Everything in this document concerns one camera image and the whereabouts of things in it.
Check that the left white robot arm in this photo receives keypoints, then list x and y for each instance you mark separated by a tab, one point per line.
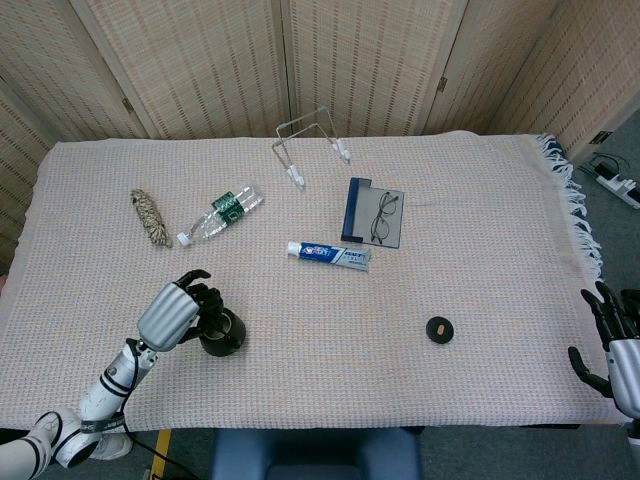
107	387

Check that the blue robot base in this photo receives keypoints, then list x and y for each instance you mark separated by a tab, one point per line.
315	452

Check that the small black round disc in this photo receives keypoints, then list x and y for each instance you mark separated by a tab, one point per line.
440	330

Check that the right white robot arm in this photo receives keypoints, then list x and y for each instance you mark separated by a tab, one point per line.
634	445

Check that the thin-framed eyeglasses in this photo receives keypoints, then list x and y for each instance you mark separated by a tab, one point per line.
385	200

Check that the brass screen hinge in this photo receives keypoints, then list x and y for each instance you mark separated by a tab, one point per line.
442	83
604	136
127	104

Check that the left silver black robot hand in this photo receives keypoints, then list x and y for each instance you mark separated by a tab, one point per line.
165	315

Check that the blue grey glasses case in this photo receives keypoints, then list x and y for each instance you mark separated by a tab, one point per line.
357	215

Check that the clear plastic bottle green label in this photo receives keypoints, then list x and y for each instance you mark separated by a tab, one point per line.
225	212

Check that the beige waffle-weave tablecloth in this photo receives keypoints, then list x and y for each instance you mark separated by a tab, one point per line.
325	360

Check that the woven folding screen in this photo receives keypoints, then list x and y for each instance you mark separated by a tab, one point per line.
210	65

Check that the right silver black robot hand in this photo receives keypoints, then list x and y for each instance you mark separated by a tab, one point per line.
627	370

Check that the blue white toothpaste tube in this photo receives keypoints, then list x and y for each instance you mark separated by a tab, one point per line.
330	255

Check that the white power strip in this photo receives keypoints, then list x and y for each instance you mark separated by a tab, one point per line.
622	187

